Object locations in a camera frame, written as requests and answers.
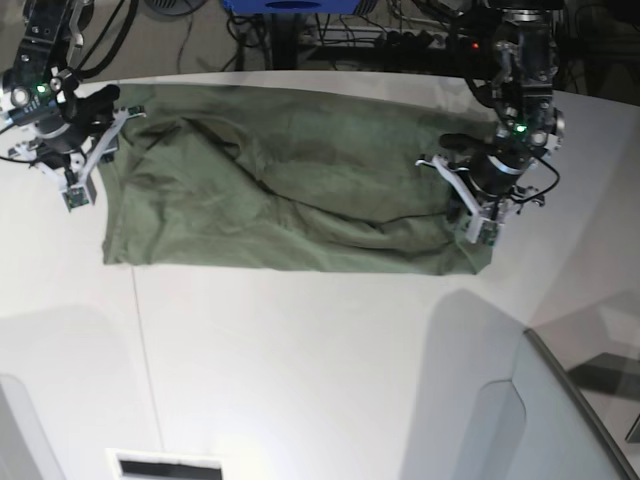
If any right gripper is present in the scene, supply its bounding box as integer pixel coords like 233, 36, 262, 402
7, 85, 146, 211

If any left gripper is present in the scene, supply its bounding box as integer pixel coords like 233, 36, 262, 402
416, 132, 560, 246

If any green t-shirt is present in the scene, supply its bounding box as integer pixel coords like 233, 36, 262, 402
100, 84, 492, 276

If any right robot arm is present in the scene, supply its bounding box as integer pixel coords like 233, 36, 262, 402
1, 1, 146, 210

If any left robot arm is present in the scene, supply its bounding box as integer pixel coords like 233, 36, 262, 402
415, 1, 566, 246

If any black power strip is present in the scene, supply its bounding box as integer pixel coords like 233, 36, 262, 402
299, 27, 489, 54

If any blue box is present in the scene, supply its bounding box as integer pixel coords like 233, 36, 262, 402
223, 0, 359, 15

